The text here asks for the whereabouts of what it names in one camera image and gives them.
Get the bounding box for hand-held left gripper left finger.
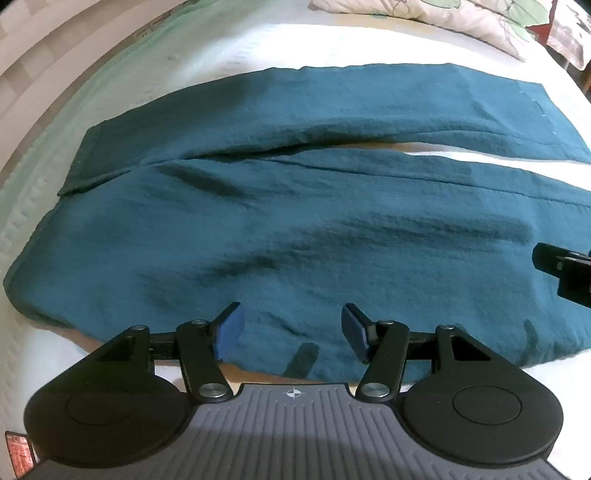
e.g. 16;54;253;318
95;302;245;404

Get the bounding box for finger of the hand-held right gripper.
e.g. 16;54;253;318
532;242;591;306

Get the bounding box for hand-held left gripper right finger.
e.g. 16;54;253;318
341;302;495;403

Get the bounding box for teal pants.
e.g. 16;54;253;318
2;62;591;384

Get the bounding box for red patterned cloth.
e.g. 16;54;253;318
531;0;591;71

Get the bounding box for floral pillow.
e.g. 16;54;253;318
308;0;560;62

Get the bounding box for white quilted bed cover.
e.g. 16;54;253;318
0;0;591;444

